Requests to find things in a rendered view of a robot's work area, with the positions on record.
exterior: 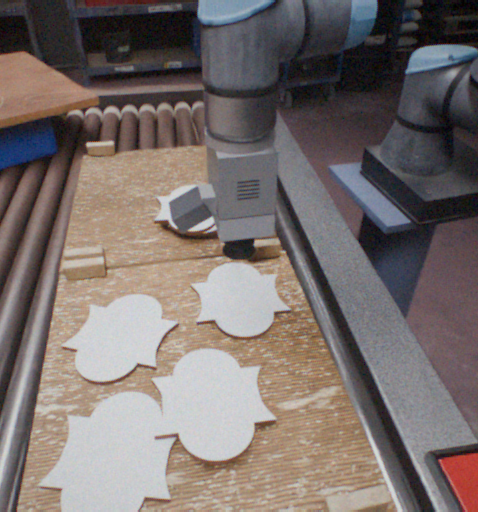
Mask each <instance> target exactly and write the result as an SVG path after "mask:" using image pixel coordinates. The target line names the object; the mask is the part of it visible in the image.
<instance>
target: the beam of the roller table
mask: <svg viewBox="0 0 478 512"><path fill-rule="evenodd" d="M275 130H276V132H275V143H274V147H275V148H276V150H277V151H278V170H277V187H278V190H279V193H280V195H281V197H282V199H283V201H284V204H285V207H287V209H288V211H289V214H290V216H291V218H292V220H293V223H294V226H295V228H296V230H297V232H298V235H299V238H300V240H302V242H303V244H304V247H305V249H306V251H307V254H308V257H309V259H310V261H311V263H312V266H313V269H314V271H315V273H316V275H318V278H319V280H320V282H321V285H322V288H323V290H324V292H325V294H326V296H327V299H328V302H329V304H330V306H331V309H332V311H333V313H334V315H336V318H337V321H338V323H339V325H340V327H341V330H342V332H343V335H344V337H345V339H346V342H347V344H348V346H349V348H350V351H351V354H352V356H353V358H354V361H356V363H357V365H358V367H359V369H360V373H361V375H362V377H363V379H364V382H365V384H366V386H367V388H368V391H369V394H370V396H371V398H372V400H373V403H374V405H375V407H376V409H377V412H378V415H380V417H381V419H382V421H383V424H384V426H385V428H386V430H387V434H388V436H389V438H390V440H391V442H392V445H393V447H394V449H395V451H396V454H397V457H398V459H399V461H400V463H401V466H402V468H403V470H404V472H405V475H407V477H408V480H409V482H410V484H411V487H412V489H413V491H414V493H415V496H416V498H417V500H418V502H419V506H420V508H421V510H422V512H449V511H448V509H447V507H446V504H445V502H444V500H443V498H442V496H441V494H440V492H439V490H438V488H437V486H436V484H435V481H434V479H433V477H432V475H431V473H430V471H429V469H428V467H427V465H426V463H424V461H423V457H425V455H426V453H427V451H431V450H432V451H433V450H437V449H445V448H451V447H457V446H464V445H471V443H478V438H477V437H476V435H475V434H474V432H473V430H472V429H471V427H470V425H469V424H468V421H467V419H466V418H465V416H464V415H463V413H462V411H460V410H459V408H458V406H457V405H456V403H455V402H454V399H453V397H452V396H451V394H450V392H449V391H448V389H447V388H446V386H445V384H444V383H443V381H442V378H441V377H440V375H439V373H438V372H437V370H436V369H435V367H433V366H434V365H432V364H431V362H430V360H429V358H428V356H427V355H426V353H425V351H424V350H423V348H422V346H421V345H420V343H419V342H418V340H417V337H416V336H415V334H414V332H413V331H412V329H411V327H410V326H408V324H407V323H406V321H405V318H404V317H403V315H402V313H401V312H400V310H399V309H398V307H397V305H396V304H395V301H394V299H393V298H392V296H391V294H390V293H389V291H388V290H386V288H385V286H384V284H383V282H382V280H381V279H380V277H379V276H378V274H377V272H376V271H375V269H374V266H373V265H372V263H371V262H370V260H369V258H367V257H366V255H365V253H364V251H363V249H362V247H361V246H360V244H359V243H358V241H357V239H356V238H355V235H354V233H353V232H352V230H350V229H349V227H348V225H347V224H346V222H345V219H344V218H343V216H342V215H341V213H340V211H339V210H338V208H337V206H336V205H334V202H333V200H332V199H331V197H330V196H329V194H328V192H327V191H326V189H325V186H324V185H323V183H322V182H321V180H320V178H318V177H317V175H316V173H315V172H314V169H313V168H312V166H311V164H310V163H309V161H308V159H307V158H306V156H305V153H304V152H302V150H301V149H300V147H299V145H298V144H297V142H296V140H295V139H294V136H293V135H292V133H291V131H290V130H289V128H287V126H286V125H285V123H284V122H283V120H282V117H281V116H280V114H279V112H278V111H277V117H276V125H275Z"/></svg>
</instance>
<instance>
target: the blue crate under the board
mask: <svg viewBox="0 0 478 512"><path fill-rule="evenodd" d="M50 118H53V116H49V117H45V118H41V119H35V120H31V121H27V123H23V124H17V125H13V126H9V127H5V128H1V129H0V170H2V169H6V168H9V167H13V166H16V165H20V164H25V163H28V162H32V160H35V159H39V158H42V157H47V156H51V155H54V154H57V153H58V148H57V143H56V139H55V136H54V132H53V128H52V123H51V119H50Z"/></svg>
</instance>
